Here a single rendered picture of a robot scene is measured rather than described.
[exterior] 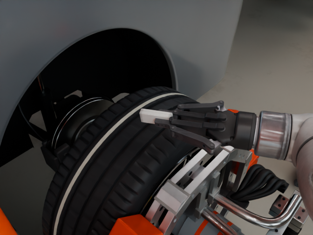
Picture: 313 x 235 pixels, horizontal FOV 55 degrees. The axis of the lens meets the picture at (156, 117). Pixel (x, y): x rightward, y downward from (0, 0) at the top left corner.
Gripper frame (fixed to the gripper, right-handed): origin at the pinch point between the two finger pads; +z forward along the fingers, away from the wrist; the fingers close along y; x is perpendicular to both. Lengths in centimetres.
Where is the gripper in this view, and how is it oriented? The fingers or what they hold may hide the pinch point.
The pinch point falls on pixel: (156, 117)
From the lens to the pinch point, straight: 64.3
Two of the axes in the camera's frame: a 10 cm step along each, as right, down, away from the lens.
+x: -1.1, -6.6, -7.4
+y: 2.9, -7.4, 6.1
